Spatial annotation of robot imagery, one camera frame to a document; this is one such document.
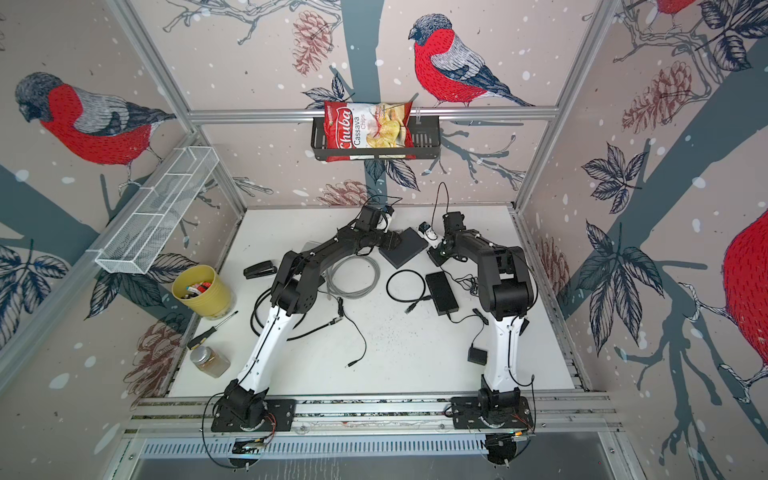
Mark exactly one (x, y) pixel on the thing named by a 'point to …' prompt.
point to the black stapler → (261, 269)
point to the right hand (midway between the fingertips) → (431, 255)
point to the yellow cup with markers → (200, 289)
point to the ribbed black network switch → (441, 293)
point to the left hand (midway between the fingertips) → (396, 236)
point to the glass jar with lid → (210, 362)
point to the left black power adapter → (341, 313)
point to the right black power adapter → (476, 355)
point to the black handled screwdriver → (199, 339)
